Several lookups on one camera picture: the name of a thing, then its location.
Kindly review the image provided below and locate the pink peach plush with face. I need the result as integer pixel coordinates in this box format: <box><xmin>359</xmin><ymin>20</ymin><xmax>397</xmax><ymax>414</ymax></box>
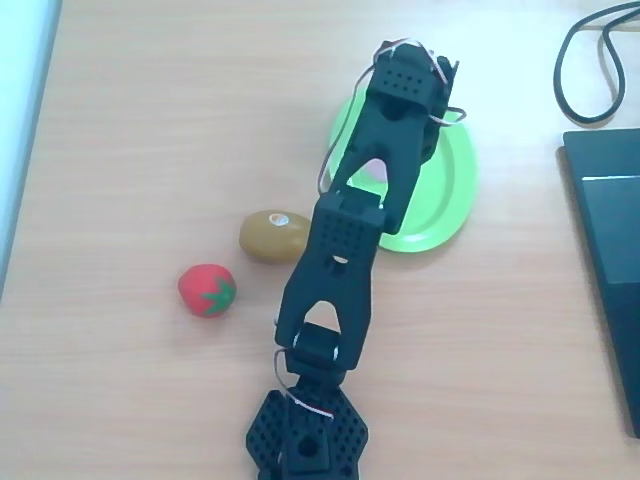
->
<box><xmin>362</xmin><ymin>158</ymin><xmax>389</xmax><ymax>184</ymax></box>

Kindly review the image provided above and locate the white red servo cable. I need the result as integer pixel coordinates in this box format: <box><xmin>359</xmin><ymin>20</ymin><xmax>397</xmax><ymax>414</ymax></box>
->
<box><xmin>318</xmin><ymin>37</ymin><xmax>467</xmax><ymax>197</ymax></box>

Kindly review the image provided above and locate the black looped cable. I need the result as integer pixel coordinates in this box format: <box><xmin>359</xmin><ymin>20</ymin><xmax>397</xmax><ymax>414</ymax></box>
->
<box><xmin>552</xmin><ymin>0</ymin><xmax>640</xmax><ymax>126</ymax></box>

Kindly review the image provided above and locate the brown kiwi fruit with sticker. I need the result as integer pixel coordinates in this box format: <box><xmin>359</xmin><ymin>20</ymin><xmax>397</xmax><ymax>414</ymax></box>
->
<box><xmin>238</xmin><ymin>209</ymin><xmax>311</xmax><ymax>265</ymax></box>

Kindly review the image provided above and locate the red toy tomato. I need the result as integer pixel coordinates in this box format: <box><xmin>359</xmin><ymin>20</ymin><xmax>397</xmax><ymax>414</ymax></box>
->
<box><xmin>177</xmin><ymin>263</ymin><xmax>238</xmax><ymax>318</ymax></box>

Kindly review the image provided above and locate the green plastic plate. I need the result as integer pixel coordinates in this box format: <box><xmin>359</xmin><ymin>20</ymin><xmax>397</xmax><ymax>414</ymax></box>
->
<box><xmin>327</xmin><ymin>94</ymin><xmax>480</xmax><ymax>254</ymax></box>

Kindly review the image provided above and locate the black laptop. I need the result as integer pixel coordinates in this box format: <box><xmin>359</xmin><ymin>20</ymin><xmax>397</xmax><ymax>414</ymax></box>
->
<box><xmin>557</xmin><ymin>127</ymin><xmax>640</xmax><ymax>441</ymax></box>

